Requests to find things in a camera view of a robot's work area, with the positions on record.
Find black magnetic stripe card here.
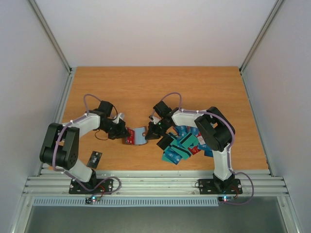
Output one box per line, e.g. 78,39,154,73
157,134,174,151

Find black VIP card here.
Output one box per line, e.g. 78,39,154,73
87,151,102,169

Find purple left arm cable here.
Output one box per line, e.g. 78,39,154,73
52,93,122,196

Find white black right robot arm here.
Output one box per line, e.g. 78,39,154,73
145,101,235,193

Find blue card lower right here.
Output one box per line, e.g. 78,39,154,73
204,150,213,157

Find blue logo card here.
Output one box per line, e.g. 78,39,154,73
174,126,190,137

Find aluminium right corner post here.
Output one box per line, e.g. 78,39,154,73
239,0,285,74

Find aluminium left corner post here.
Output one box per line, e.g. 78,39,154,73
27,0,73,75

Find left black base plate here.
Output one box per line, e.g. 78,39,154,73
69,178,114,195

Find brown leather card holder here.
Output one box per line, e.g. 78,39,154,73
122,126,148,146

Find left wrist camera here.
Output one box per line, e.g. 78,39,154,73
113,113,125,124

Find teal magnetic stripe card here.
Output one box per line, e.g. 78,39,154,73
179,133,199,149

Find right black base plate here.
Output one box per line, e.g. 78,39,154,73
195,179,243,195

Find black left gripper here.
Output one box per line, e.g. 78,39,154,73
100,120,131,140

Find aluminium corner post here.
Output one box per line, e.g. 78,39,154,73
27,0,73,75
239,0,285,74

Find red VIP card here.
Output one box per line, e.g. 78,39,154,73
125,129,135,145

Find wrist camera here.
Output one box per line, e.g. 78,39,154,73
113,113,125,124
149,116,160,124

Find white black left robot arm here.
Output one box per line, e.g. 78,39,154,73
39,101,130,193

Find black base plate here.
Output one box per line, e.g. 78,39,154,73
69,178,114,195
195,179,243,195

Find white patterned card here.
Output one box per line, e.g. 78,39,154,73
197,135,206,145

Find slotted grey cable duct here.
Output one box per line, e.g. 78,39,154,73
33,197,218,207

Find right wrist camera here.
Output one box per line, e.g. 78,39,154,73
149,116,160,124

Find blue VIP chip card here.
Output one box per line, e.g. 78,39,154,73
162,149,182,165

